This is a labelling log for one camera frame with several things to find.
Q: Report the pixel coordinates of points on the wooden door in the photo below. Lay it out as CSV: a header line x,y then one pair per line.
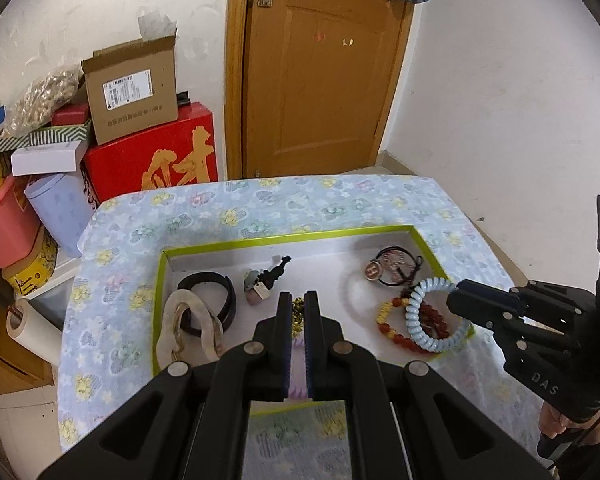
x,y
309,84

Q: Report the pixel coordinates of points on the red gift box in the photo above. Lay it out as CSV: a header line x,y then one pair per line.
x,y
174,154

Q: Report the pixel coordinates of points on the person's right hand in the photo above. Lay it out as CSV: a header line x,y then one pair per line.
x,y
552,423

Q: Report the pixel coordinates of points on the small black hair clip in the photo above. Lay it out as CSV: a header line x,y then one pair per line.
x,y
258,285

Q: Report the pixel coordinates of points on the pink plastic bin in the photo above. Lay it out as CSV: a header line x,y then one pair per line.
x,y
19,223

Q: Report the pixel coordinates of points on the small red box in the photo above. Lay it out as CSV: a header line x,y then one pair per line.
x,y
71,114

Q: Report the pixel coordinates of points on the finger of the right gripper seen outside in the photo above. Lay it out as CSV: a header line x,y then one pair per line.
x,y
484,305

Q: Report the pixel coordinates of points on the yellow patterned box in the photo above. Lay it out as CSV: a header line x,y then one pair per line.
x,y
31,273

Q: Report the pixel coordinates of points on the floral blue tablecloth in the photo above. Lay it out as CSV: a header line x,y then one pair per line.
x,y
106,344

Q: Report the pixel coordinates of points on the lavender cylindrical container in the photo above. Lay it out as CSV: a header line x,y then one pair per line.
x,y
65,203

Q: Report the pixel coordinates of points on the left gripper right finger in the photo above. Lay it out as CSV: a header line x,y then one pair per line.
x,y
325,380

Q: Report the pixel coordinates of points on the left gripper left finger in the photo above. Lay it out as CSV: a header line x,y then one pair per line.
x,y
274,362

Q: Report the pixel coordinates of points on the white flat box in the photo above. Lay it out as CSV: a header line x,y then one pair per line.
x,y
56,158

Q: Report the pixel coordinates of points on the green white shallow tray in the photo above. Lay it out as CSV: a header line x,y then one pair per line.
x,y
332,263

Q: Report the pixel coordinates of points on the green striped box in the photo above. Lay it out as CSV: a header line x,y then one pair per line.
x,y
47,135

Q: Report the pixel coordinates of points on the brown cardboard box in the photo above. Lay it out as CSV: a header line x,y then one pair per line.
x,y
131,87

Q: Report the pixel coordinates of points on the white paper roll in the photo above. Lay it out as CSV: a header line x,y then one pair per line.
x,y
32,331

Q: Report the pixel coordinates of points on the bag of nuts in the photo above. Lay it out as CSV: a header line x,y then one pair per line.
x,y
36,105

